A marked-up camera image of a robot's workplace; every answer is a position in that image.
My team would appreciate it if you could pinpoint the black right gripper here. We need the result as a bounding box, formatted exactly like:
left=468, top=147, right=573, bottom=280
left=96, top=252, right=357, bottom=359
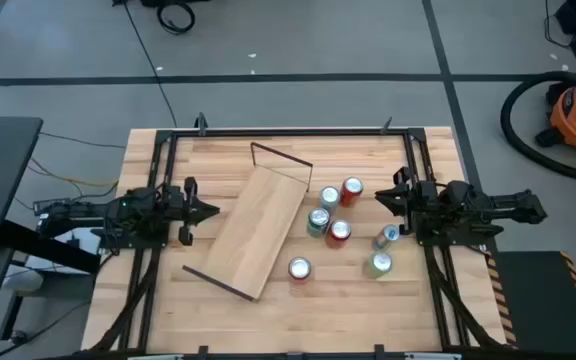
left=374, top=166, right=425, bottom=236

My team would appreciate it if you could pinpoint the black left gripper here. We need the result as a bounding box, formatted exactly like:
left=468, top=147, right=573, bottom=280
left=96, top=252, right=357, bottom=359
left=169, top=177, right=221, bottom=246

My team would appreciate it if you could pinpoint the slim blue silver can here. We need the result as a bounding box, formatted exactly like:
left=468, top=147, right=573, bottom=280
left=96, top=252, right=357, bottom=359
left=371, top=223, right=401, bottom=252

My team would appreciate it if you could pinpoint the orange Fanta can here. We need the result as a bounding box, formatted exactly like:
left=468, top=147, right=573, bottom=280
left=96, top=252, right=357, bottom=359
left=339, top=175, right=365, bottom=208

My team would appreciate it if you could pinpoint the silver beverage can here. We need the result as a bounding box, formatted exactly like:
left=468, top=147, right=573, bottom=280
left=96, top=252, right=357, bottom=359
left=318, top=185, right=341, bottom=215

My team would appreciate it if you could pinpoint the red beverage can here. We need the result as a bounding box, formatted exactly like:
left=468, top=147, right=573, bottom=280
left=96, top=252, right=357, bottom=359
left=324, top=218, right=353, bottom=250
left=287, top=256, right=313, bottom=285

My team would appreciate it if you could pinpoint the light green beverage can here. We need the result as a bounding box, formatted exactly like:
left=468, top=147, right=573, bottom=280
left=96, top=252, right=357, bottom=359
left=365, top=250, right=394, bottom=280

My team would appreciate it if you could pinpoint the white box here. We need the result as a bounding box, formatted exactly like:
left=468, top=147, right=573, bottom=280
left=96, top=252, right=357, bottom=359
left=25, top=227, right=103, bottom=275

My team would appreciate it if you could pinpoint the black mat with hazard stripes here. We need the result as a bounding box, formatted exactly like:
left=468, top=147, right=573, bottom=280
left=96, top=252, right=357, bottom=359
left=485, top=249, right=576, bottom=357

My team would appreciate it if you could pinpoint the black cable bundle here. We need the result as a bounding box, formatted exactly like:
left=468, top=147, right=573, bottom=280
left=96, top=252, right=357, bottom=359
left=87, top=247, right=162, bottom=354
left=425, top=247, right=499, bottom=349

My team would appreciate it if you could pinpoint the black aluminium table frame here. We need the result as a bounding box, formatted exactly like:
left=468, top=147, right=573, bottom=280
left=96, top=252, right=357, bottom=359
left=117, top=127, right=474, bottom=360

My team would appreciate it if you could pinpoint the yellow cable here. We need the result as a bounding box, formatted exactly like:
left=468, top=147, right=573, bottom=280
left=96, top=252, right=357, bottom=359
left=28, top=158, right=119, bottom=187

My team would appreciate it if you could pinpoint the thin black floor cable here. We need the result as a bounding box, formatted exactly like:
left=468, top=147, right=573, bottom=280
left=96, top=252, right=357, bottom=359
left=39, top=131, right=128, bottom=150

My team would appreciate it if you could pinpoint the long black floor cable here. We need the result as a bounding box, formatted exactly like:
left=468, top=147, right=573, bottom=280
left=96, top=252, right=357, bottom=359
left=121, top=0, right=179, bottom=128

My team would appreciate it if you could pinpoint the coiled black cable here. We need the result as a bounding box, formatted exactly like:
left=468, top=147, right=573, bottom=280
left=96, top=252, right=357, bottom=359
left=156, top=1, right=197, bottom=36

